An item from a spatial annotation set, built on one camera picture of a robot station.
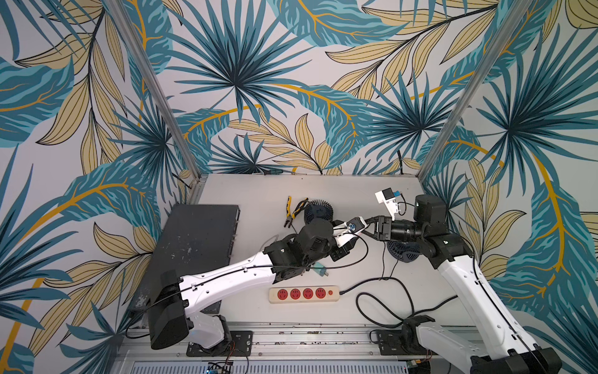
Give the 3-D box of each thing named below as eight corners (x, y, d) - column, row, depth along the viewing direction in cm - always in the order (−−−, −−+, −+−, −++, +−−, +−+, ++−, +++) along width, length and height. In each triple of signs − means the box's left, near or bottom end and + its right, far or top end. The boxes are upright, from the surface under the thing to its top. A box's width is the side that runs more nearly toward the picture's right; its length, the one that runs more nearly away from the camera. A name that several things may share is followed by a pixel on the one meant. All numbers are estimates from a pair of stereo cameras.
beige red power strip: (269, 303, 82) (269, 301, 80) (270, 288, 86) (270, 286, 84) (339, 303, 83) (340, 301, 81) (338, 288, 86) (339, 286, 84)
